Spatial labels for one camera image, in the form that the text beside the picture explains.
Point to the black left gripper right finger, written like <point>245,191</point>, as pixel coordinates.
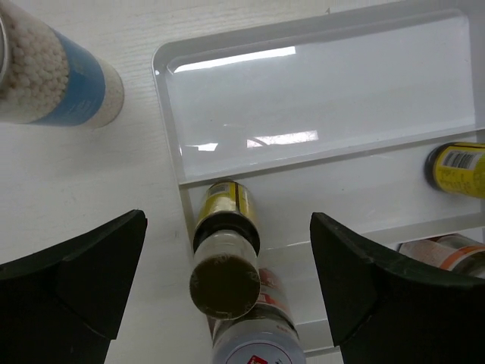
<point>384,307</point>

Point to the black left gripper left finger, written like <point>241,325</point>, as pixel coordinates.
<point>65,304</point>

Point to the white-lid spice jar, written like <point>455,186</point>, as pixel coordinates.
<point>454,252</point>
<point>266,334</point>

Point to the yellow-label sauce bottle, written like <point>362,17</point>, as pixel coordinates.
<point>225,281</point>
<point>457,167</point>

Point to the white divided tray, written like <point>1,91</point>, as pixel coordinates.
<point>332,114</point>

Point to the left blue-label salt shaker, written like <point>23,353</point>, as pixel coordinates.
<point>47,79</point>

